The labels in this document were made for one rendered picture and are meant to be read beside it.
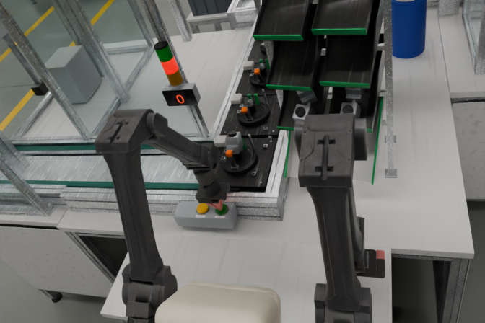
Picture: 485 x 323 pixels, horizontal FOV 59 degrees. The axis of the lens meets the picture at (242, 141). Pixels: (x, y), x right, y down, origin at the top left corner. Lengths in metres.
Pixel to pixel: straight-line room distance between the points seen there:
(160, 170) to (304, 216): 0.62
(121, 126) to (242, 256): 0.73
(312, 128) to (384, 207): 0.87
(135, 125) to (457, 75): 1.47
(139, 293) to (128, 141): 0.36
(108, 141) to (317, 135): 0.41
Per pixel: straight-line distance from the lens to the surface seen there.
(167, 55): 1.48
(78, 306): 2.80
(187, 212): 1.52
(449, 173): 1.62
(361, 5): 1.13
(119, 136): 0.87
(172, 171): 1.74
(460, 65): 2.07
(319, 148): 0.64
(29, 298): 3.03
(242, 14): 2.58
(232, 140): 1.50
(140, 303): 1.02
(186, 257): 1.54
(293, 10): 1.16
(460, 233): 1.47
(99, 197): 1.75
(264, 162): 1.55
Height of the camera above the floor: 2.07
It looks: 42 degrees down
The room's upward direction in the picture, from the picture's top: 19 degrees counter-clockwise
